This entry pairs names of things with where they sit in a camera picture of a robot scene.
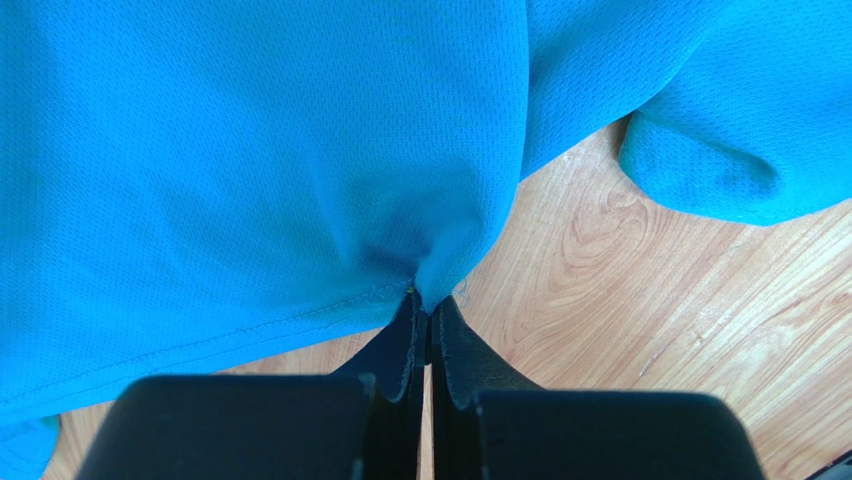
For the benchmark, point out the teal t shirt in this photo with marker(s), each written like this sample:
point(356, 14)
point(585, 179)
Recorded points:
point(187, 186)

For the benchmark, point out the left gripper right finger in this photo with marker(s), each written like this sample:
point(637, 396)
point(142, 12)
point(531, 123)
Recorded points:
point(492, 422)

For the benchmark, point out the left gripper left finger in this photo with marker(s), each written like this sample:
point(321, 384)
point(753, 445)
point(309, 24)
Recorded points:
point(361, 421)

